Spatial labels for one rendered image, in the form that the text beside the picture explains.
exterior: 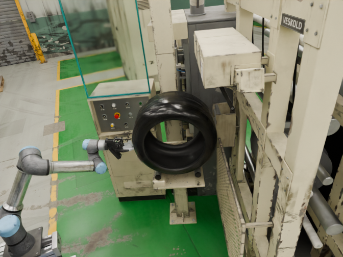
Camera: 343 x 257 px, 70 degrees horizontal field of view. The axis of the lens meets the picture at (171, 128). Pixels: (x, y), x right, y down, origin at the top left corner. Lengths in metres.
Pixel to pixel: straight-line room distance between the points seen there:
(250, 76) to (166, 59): 0.81
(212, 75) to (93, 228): 2.12
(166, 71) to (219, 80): 0.69
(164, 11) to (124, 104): 0.91
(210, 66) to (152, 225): 1.90
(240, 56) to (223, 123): 0.85
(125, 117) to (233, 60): 1.39
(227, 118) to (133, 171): 1.17
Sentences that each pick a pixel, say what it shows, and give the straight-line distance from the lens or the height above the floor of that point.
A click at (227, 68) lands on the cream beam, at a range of 1.11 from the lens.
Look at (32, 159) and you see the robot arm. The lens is 1.62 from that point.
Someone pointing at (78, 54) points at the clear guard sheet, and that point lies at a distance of 2.14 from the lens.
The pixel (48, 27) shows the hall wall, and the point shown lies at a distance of 10.51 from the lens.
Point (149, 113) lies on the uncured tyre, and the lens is 1.48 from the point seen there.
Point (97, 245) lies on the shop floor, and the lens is 2.67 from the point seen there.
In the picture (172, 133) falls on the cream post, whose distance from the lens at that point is 1.96.
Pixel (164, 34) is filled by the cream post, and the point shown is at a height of 1.77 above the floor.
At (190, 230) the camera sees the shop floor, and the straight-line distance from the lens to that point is 2.56.
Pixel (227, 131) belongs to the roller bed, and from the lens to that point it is 1.91.
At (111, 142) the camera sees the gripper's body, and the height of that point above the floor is 1.17.
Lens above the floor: 2.07
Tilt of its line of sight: 31 degrees down
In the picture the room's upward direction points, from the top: 6 degrees counter-clockwise
